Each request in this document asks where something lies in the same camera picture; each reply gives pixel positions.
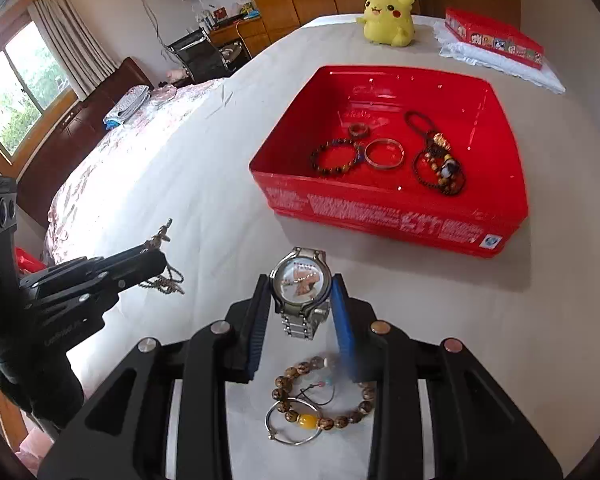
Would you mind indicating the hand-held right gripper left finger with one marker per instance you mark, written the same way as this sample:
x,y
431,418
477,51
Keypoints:
x,y
257,330

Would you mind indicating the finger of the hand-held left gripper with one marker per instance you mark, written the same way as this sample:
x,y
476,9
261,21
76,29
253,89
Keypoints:
x,y
125,260
130,279

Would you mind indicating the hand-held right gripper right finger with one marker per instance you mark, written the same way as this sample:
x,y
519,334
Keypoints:
x,y
342,320

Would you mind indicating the silver wristwatch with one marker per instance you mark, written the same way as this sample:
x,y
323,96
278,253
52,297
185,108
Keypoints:
x,y
300,280

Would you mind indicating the red tin box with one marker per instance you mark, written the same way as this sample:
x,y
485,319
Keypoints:
x,y
380,210

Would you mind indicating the wide silver bangle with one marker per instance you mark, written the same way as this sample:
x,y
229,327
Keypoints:
x,y
385,164

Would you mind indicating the floral blanket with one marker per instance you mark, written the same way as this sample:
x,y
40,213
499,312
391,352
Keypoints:
x,y
130,160

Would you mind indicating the thin silver bangle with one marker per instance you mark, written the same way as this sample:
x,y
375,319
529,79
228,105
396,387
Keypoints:
x,y
280,437

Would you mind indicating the brown bed headboard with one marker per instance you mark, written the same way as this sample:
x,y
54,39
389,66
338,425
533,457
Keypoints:
x,y
75,135

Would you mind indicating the folded patterned cloth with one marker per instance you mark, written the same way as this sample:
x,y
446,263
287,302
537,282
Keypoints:
x,y
127,105

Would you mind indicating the window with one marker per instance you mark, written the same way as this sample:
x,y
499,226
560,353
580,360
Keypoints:
x,y
20,90

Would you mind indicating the black office chair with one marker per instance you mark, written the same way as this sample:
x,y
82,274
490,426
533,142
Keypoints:
x,y
200,57

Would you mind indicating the beige curtain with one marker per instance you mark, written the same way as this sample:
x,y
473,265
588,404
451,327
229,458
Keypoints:
x,y
75,45

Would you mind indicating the wooden desk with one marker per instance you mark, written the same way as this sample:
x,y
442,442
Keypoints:
x,y
245,35

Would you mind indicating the yellow plush toy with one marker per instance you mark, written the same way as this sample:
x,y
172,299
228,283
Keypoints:
x,y
387,17

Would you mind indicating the red tin lid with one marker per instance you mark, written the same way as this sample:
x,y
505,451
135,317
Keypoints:
x,y
495,37

